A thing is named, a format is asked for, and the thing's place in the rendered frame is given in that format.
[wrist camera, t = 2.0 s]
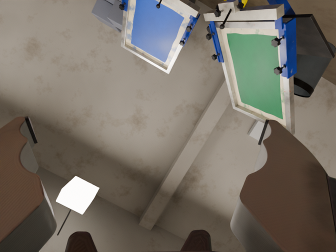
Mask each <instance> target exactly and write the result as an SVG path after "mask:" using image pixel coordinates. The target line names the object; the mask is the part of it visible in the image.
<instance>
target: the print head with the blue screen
mask: <svg viewBox="0 0 336 252"><path fill-rule="evenodd" d="M119 8H120V9H121V10H123V20H122V34H121V47H123V48H124V49H126V50H128V51H130V52H131V53H133V54H135V55H136V56H138V57H140V58H142V59H143V60H145V61H147V62H149V63H150V64H152V65H154V66H155V67H157V68H159V69H161V70H162V71H164V72H166V73H168V74H169V73H170V71H171V69H172V67H173V65H174V63H175V61H176V59H177V57H178V55H179V53H180V51H181V49H182V47H184V46H185V44H186V42H187V40H188V38H189V36H190V34H191V32H192V30H193V28H194V27H195V25H196V23H197V21H198V19H199V17H200V15H201V14H198V13H199V11H200V9H201V8H200V7H199V6H197V5H196V4H194V3H192V2H191V1H189V0H122V1H121V4H120V5H119Z"/></svg>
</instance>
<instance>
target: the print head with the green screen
mask: <svg viewBox="0 0 336 252"><path fill-rule="evenodd" d="M243 6H244V3H242V0H226V1H222V2H220V3H219V4H218V5H216V8H215V10H209V11H207V12H205V13H204V14H203V15H204V19H205V21H210V24H208V25H209V29H210V33H211V34H209V33H208V34H207V35H206V39H208V41H209V40H210V39H211V38H212V40H213V44H214V48H215V52H216V55H215V54H213V55H212V56H211V57H212V59H213V60H216V59H218V62H221V63H222V67H223V71H224V75H225V79H226V83H227V87H228V91H229V95H230V99H231V103H232V107H233V109H235V110H237V111H239V112H241V113H243V114H245V115H247V116H249V117H251V118H254V119H256V120H258V121H260V122H262V123H264V124H265V122H266V119H267V120H276V121H278V122H279V123H280V124H281V125H282V126H283V127H284V128H286V129H287V130H288V131H289V132H290V133H291V134H292V135H294V134H295V104H294V74H296V73H297V39H296V17H294V18H293V19H292V18H283V16H284V15H285V11H284V4H272V5H261V6H250V7H243Z"/></svg>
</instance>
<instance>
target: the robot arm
mask: <svg viewBox="0 0 336 252"><path fill-rule="evenodd" d="M36 143H38V142H37V138H36V135H35V131H34V128H33V125H32V122H31V120H30V118H29V117H28V116H19V117H16V118H14V119H13V120H11V121H10V122H9V123H7V124H6V125H4V126H3V127H2V128H0V252H39V251H40V250H41V248H42V247H43V246H44V245H45V244H46V243H47V241H48V240H49V239H50V238H51V237H52V236H53V234H54V233H55V231H56V229H57V222H56V219H55V215H54V212H53V208H52V205H51V203H50V200H49V198H48V196H47V193H46V191H45V188H44V186H43V183H42V181H41V179H40V177H39V175H37V174H36V172H37V170H38V168H39V166H38V163H37V161H36V158H35V156H34V153H33V151H32V149H33V147H34V146H35V144H36ZM258 145H260V151H259V154H258V157H257V160H256V163H255V166H254V170H255V172H254V173H251V174H249V175H248V176H247V177H246V179H245V182H244V184H243V187H242V189H241V192H240V194H239V197H238V201H237V204H236V207H235V210H234V213H233V216H232V219H231V222H230V228H231V230H232V232H233V234H234V235H235V236H236V238H237V239H238V241H239V242H240V243H241V245H242V246H243V248H244V249H245V251H246V252H336V178H333V177H330V176H329V175H328V174H327V172H326V171H325V169H324V168H323V167H322V165H321V164H320V163H319V161H318V160H317V159H316V157H315V156H314V155H313V154H312V153H311V152H310V151H309V150H308V149H307V148H306V147H305V146H304V145H303V144H302V143H301V142H300V141H299V140H298V139H297V138H296V137H295V136H293V135H292V134H291V133H290V132H289V131H288V130H287V129H286V128H285V127H283V126H282V125H281V124H280V123H279V122H278V121H276V120H273V119H271V120H269V119H266V121H265V124H264V127H263V130H262V133H261V136H260V139H259V142H258ZM65 252H98V251H97V249H96V246H95V244H94V241H93V239H92V237H91V234H90V233H89V232H87V231H76V232H74V233H73V234H71V235H70V237H69V238H68V241H67V245H66V248H65ZM150 252H218V251H212V244H211V236H210V234H209V233H208V232H207V231H206V230H203V229H200V230H193V231H191V232H190V234H189V236H188V238H187V239H186V241H185V243H184V245H183V247H182V248H181V250H180V251H150Z"/></svg>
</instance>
